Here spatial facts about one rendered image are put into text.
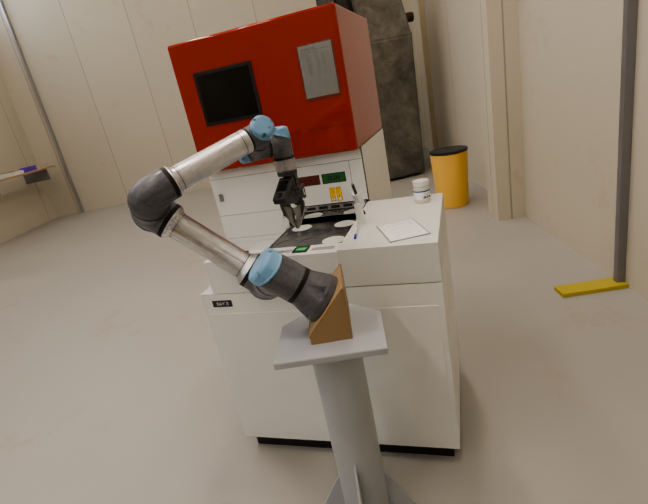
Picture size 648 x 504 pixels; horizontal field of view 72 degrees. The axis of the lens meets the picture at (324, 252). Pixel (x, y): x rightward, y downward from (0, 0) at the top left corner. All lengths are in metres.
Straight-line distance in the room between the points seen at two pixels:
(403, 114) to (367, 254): 5.42
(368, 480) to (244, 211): 1.41
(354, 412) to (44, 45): 10.19
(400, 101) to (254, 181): 4.76
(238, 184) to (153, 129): 7.83
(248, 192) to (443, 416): 1.39
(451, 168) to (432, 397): 3.53
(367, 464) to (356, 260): 0.68
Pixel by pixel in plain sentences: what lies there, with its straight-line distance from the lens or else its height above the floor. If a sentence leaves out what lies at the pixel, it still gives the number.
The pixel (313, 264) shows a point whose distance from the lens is 1.61.
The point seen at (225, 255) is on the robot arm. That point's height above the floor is 1.08.
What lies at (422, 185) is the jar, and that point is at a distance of 1.95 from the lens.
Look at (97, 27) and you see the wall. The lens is 10.47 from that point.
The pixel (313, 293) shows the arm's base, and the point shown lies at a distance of 1.26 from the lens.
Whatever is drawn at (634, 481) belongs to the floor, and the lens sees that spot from 2.10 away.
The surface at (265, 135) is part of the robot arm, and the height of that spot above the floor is 1.40.
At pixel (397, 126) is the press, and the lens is 6.85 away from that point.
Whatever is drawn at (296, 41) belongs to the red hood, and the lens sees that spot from 2.09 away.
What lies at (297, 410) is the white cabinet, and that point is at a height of 0.25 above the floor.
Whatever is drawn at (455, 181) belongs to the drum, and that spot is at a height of 0.31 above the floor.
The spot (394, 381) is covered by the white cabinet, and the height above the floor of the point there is 0.41.
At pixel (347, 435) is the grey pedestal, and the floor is 0.47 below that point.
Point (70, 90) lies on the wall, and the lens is 10.77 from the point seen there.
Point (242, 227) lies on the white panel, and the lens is 2.40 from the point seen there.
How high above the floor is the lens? 1.50
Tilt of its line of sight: 20 degrees down
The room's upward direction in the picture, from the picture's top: 12 degrees counter-clockwise
